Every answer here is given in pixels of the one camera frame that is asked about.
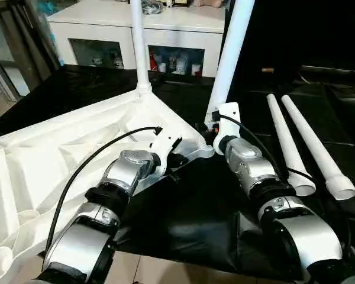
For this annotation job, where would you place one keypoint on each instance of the black work mat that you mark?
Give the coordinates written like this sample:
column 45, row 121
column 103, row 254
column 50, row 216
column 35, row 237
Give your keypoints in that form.
column 201, row 219

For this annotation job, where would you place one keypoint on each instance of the white sideboard with glass doors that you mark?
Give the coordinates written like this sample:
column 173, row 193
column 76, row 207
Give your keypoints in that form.
column 124, row 29

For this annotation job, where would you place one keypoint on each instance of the clear glass ornament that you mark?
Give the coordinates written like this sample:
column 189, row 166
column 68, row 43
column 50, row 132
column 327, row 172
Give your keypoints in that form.
column 154, row 6

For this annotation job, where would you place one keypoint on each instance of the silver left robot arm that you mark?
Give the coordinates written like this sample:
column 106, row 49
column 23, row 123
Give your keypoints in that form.
column 100, row 219

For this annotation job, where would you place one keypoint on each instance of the white plastic table leg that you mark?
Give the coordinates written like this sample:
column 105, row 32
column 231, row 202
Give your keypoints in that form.
column 289, row 142
column 139, row 41
column 232, row 53
column 316, row 142

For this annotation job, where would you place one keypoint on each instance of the brown teddy bear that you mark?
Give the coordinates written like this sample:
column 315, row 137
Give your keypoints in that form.
column 210, row 2

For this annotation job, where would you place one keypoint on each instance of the white plastic table top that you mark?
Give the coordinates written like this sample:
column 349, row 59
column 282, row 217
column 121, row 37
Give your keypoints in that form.
column 53, row 154

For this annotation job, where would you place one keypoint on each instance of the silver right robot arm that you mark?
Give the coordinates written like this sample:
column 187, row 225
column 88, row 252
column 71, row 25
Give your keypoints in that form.
column 278, row 213

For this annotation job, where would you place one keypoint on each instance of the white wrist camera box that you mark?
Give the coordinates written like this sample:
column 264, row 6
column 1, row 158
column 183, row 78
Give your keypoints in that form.
column 225, row 121
column 163, row 151

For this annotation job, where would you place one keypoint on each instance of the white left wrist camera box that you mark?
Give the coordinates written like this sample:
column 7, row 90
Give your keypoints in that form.
column 163, row 151

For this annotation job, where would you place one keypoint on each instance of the small yellow tag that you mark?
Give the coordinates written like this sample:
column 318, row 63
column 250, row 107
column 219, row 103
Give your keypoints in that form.
column 267, row 70

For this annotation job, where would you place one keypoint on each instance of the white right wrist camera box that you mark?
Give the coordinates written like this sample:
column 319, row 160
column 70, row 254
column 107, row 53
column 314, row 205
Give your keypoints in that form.
column 225, row 121

